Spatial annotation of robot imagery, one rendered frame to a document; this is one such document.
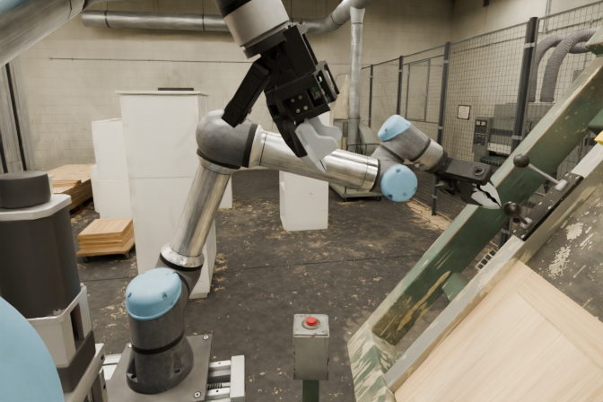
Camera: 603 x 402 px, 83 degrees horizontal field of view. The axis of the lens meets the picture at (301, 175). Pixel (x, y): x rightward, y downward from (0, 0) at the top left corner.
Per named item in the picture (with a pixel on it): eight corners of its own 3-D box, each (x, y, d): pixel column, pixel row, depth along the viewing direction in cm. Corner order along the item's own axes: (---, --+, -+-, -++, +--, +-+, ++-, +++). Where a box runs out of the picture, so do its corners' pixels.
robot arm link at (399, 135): (371, 137, 91) (391, 111, 90) (404, 161, 92) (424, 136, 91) (378, 140, 83) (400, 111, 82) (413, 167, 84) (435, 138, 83)
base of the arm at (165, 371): (117, 397, 75) (111, 358, 73) (137, 350, 89) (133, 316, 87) (188, 388, 77) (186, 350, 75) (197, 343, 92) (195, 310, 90)
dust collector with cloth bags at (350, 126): (324, 184, 712) (325, 74, 666) (356, 183, 723) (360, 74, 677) (342, 203, 580) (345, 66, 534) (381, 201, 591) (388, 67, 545)
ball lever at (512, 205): (516, 226, 88) (496, 208, 80) (527, 214, 87) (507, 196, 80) (529, 235, 85) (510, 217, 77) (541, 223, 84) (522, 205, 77)
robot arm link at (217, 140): (187, 104, 66) (428, 163, 70) (202, 103, 76) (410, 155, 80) (178, 161, 68) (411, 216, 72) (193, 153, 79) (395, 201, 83)
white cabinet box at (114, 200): (123, 216, 513) (117, 169, 498) (164, 214, 523) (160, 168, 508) (102, 236, 436) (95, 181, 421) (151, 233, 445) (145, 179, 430)
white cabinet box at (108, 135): (120, 168, 501) (115, 118, 486) (162, 167, 511) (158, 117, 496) (98, 180, 424) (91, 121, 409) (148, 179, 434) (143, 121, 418)
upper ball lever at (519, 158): (558, 195, 85) (508, 163, 90) (570, 183, 84) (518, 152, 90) (563, 194, 81) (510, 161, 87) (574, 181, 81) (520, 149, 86)
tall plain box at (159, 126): (161, 258, 373) (147, 93, 337) (219, 255, 383) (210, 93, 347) (138, 306, 287) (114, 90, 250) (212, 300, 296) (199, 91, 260)
